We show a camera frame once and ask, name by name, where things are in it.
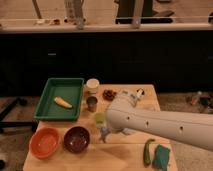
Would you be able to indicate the light blue towel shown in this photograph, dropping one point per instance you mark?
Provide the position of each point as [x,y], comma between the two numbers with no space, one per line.
[104,132]

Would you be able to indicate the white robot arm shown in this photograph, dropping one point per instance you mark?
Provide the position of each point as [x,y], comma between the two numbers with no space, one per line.
[189,128]

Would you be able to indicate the white paper cup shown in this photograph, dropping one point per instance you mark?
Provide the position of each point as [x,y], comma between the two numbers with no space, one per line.
[92,85]

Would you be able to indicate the small metal cup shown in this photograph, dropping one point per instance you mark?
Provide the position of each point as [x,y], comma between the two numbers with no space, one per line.
[92,103]

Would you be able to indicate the light green plastic cup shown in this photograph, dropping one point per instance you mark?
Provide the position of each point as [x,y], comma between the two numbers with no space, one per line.
[99,119]

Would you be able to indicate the green plastic tray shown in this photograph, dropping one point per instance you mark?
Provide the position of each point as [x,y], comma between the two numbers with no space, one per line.
[70,89]

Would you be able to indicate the dark maroon bowl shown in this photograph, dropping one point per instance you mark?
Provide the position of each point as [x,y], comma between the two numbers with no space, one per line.
[76,139]

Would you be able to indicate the green cucumber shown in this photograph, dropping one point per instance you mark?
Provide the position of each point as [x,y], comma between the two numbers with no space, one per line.
[146,153]

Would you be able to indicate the orange bowl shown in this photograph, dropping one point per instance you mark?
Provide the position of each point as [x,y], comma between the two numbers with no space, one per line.
[44,143]

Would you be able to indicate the green sponge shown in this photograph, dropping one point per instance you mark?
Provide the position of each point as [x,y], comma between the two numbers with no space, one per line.
[161,158]

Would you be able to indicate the black office chair base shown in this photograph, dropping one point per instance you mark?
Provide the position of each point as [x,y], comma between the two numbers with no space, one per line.
[9,116]

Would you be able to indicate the white black handled utensil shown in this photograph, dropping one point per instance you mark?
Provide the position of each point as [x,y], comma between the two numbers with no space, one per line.
[140,93]

